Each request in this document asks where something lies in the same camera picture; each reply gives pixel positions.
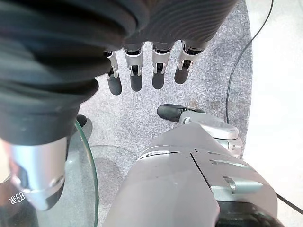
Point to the grey speckled carpet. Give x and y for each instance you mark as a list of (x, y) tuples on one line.
[(132, 118)]

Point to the dark robot foot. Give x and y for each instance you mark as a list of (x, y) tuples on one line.
[(82, 121), (169, 112)]

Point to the dark item with white print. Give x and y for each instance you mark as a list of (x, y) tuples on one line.
[(14, 208)]

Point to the round glass table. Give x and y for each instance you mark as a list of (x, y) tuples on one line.
[(78, 189)]

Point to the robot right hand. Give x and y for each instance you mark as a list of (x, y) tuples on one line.
[(47, 71)]

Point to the silver robot leg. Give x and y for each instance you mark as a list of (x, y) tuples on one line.
[(180, 179)]

